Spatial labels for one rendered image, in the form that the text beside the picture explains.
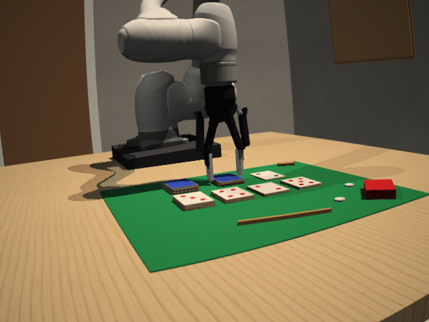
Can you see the red rectangular block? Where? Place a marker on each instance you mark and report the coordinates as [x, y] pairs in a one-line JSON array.
[[379, 189]]

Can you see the green felt mat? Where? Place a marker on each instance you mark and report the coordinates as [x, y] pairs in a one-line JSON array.
[[166, 237]]

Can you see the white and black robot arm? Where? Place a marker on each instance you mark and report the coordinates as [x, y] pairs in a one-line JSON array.
[[155, 36]]

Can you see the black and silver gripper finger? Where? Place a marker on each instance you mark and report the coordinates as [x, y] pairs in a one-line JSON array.
[[240, 142], [207, 146]]

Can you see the brown wooden stick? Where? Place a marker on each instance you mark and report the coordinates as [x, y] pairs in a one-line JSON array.
[[286, 216]]

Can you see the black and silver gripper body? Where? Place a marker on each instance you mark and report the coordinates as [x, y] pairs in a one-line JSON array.
[[213, 95]]

